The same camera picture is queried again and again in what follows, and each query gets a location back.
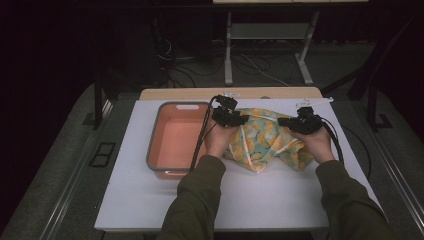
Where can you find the black metal stand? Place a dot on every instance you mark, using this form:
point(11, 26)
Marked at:
point(98, 100)
point(375, 106)

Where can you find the fruit print teal cloth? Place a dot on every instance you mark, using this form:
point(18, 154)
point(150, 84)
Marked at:
point(266, 140)

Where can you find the grey metal table frame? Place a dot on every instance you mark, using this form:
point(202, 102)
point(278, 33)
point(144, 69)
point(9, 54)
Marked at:
point(270, 31)

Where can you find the aluminium floor rail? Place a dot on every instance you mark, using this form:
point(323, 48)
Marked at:
point(400, 186)
point(71, 173)

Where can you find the person's left hand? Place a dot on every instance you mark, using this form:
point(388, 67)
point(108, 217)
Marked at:
point(218, 140)

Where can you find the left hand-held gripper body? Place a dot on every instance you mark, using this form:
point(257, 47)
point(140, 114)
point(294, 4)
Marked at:
point(226, 115)

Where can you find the person's right hand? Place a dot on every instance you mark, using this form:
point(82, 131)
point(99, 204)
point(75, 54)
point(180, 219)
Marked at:
point(315, 143)

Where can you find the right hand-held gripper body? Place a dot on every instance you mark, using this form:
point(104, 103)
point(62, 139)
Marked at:
point(306, 121)

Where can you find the orange plastic basin grey rim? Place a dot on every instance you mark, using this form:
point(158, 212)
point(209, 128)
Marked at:
point(176, 140)

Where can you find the black floor socket plate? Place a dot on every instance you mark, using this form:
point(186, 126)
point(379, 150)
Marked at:
point(102, 154)

